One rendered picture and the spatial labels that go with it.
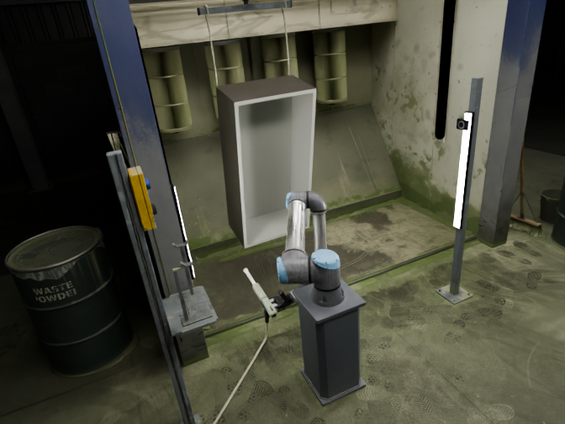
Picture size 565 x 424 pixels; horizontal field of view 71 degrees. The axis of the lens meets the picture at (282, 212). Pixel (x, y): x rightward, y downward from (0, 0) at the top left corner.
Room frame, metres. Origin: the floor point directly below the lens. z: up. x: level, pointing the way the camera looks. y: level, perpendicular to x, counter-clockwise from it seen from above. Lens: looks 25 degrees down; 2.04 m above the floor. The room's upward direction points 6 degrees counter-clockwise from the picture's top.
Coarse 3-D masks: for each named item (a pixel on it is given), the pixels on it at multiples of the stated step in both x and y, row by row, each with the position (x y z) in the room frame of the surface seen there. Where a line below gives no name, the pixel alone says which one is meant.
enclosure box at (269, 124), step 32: (224, 96) 2.71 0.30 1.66; (256, 96) 2.66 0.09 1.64; (288, 96) 2.72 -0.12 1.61; (224, 128) 2.81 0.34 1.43; (256, 128) 3.06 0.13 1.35; (288, 128) 3.18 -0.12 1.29; (224, 160) 2.92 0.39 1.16; (256, 160) 3.10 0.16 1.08; (288, 160) 3.24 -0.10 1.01; (256, 192) 3.15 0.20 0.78; (288, 192) 3.30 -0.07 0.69; (256, 224) 3.09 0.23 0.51
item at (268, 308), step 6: (246, 270) 2.50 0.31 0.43; (252, 282) 2.38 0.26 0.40; (252, 288) 2.36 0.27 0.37; (258, 288) 2.31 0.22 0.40; (258, 294) 2.26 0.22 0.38; (264, 294) 2.25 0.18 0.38; (264, 300) 2.20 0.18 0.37; (264, 306) 2.18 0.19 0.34; (270, 306) 2.13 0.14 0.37; (264, 312) 2.21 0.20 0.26; (270, 312) 2.10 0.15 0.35; (276, 312) 2.10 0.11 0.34
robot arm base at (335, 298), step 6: (336, 288) 1.76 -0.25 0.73; (342, 288) 1.82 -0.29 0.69; (312, 294) 1.80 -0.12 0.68; (318, 294) 1.77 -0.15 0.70; (324, 294) 1.75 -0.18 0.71; (330, 294) 1.75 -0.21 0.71; (336, 294) 1.75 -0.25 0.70; (342, 294) 1.80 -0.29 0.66; (312, 300) 1.79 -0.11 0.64; (318, 300) 1.75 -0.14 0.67; (324, 300) 1.75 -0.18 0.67; (330, 300) 1.73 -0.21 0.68; (336, 300) 1.74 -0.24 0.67; (342, 300) 1.76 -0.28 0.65; (324, 306) 1.73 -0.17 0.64; (330, 306) 1.73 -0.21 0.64
